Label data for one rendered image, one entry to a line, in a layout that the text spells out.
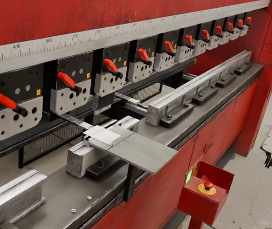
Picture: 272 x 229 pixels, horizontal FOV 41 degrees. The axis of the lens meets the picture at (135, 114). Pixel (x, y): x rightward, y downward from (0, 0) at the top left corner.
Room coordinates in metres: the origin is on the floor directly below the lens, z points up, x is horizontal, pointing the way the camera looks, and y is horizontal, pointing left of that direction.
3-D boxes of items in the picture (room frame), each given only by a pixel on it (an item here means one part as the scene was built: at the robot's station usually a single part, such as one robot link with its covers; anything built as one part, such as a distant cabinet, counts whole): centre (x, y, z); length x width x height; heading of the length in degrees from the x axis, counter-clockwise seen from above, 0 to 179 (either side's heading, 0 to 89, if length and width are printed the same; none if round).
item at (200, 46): (1.85, -0.24, 1.26); 0.15 x 0.09 x 0.17; 153
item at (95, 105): (1.17, 0.12, 1.13); 0.10 x 0.02 x 0.10; 153
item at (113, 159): (1.18, 0.05, 0.89); 0.30 x 0.05 x 0.03; 153
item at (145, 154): (1.10, -0.01, 1.00); 0.26 x 0.18 x 0.01; 63
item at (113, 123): (1.19, 0.11, 0.99); 0.20 x 0.03 x 0.03; 153
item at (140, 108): (1.87, 0.18, 0.81); 0.64 x 0.08 x 0.14; 63
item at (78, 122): (1.23, 0.27, 1.01); 0.26 x 0.12 x 0.05; 63
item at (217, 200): (1.28, -0.35, 0.75); 0.20 x 0.16 x 0.18; 155
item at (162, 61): (1.50, -0.05, 1.26); 0.15 x 0.09 x 0.17; 153
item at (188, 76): (2.54, -0.16, 0.81); 0.64 x 0.08 x 0.14; 63
